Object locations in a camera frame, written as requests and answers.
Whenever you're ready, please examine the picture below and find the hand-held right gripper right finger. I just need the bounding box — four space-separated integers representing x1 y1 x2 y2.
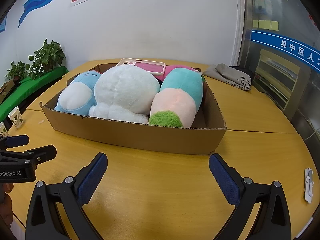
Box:
209 153 293 240

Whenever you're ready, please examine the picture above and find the white round plush toy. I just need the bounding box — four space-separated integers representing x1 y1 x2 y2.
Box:
88 65 161 124

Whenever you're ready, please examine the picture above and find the blue wave wall decal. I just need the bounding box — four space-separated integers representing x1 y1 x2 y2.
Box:
17 0 80 29

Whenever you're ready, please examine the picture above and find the small brown carton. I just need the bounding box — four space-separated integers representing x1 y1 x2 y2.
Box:
0 80 14 103

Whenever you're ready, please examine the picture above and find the person's left hand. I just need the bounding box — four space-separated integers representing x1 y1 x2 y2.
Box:
0 183 14 230

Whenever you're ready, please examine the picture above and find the black folded cloth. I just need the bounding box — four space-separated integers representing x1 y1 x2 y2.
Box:
229 65 255 80

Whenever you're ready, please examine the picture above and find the wooden desktop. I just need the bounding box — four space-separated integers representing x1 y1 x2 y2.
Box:
11 59 320 240

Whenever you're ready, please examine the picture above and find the big pink plush toy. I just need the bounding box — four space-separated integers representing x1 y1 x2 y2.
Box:
152 64 200 82

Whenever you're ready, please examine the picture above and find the green mat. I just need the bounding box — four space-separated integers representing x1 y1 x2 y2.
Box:
0 66 69 122

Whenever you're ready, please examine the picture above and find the brown cardboard box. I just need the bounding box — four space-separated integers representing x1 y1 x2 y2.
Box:
40 64 227 155

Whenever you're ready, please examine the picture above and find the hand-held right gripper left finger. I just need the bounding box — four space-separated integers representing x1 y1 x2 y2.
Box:
25 152 108 240

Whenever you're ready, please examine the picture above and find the pink white phone case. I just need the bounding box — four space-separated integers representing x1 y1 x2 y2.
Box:
117 58 166 77

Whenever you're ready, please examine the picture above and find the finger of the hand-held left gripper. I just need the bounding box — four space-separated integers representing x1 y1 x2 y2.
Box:
0 135 29 148
0 145 57 166

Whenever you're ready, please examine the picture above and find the white plastic clip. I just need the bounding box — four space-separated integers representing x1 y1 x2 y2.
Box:
304 167 313 203

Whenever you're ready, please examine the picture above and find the cream shelf rack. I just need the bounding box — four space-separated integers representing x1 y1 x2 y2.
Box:
255 49 312 110

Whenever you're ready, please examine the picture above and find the large green potted plant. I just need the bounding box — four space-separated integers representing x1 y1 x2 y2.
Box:
29 39 67 80

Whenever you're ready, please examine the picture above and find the pink pig plush toy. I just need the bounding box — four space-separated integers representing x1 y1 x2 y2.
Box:
149 67 203 128

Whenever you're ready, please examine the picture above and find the blue banner strip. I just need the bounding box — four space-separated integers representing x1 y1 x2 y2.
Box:
251 29 320 73

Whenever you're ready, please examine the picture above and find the small green potted plant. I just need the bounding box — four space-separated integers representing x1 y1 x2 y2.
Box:
5 60 30 85

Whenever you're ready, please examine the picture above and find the grey cloth bag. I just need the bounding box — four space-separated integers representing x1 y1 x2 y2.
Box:
203 64 253 92

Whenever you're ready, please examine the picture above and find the white cable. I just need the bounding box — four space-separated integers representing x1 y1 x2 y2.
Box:
305 127 320 140

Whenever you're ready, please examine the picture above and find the light blue plush toy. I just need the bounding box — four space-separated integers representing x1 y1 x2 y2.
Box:
54 70 103 117

